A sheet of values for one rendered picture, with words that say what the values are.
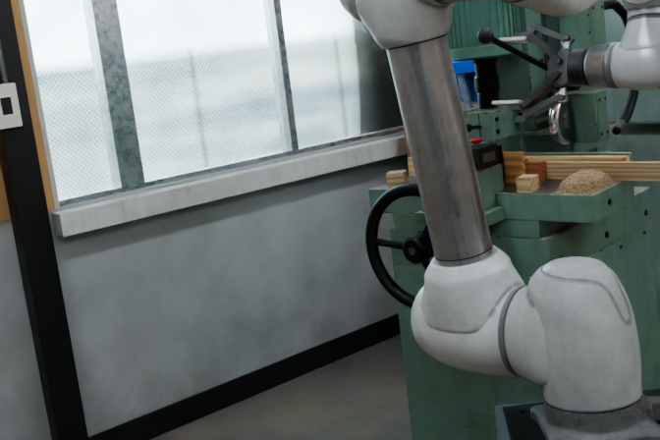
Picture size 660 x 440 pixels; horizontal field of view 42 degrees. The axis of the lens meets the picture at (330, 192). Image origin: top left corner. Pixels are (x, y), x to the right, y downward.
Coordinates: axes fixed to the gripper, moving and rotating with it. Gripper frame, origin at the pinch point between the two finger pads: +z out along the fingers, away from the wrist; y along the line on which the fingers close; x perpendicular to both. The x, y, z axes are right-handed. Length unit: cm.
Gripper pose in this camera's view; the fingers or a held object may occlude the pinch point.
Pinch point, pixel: (502, 73)
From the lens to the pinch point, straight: 193.4
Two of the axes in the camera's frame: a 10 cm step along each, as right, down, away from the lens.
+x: -6.6, -1.3, -7.4
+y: 1.1, -9.9, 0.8
